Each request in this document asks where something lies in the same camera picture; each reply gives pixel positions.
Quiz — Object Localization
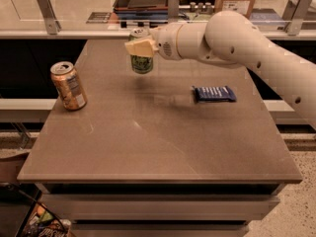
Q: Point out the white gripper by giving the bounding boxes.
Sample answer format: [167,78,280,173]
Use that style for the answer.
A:
[124,23,182,60]

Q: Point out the left metal glass bracket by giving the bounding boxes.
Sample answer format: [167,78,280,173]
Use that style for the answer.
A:
[37,0,61,35]

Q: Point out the right metal glass bracket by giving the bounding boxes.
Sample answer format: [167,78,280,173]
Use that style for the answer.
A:
[285,0,312,36]

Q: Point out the metal glass bracket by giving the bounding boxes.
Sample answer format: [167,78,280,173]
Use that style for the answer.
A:
[285,0,312,36]
[37,0,61,35]
[168,0,179,24]

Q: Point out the green soda can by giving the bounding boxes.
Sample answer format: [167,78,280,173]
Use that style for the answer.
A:
[128,28,153,74]

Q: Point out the orange soda can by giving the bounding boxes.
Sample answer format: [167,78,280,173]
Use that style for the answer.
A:
[50,61,87,111]

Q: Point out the snack bag basket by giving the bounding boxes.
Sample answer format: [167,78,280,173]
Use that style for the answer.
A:
[16,203,76,237]

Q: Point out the middle metal glass bracket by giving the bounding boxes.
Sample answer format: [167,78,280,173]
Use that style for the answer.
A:
[168,0,179,24]

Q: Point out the blue snack packet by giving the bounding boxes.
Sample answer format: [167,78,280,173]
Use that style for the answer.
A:
[194,86,237,103]

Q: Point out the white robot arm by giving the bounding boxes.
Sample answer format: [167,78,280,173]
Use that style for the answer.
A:
[125,11,316,128]

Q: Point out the grey table drawer unit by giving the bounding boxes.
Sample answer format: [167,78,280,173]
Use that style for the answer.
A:
[41,194,279,237]

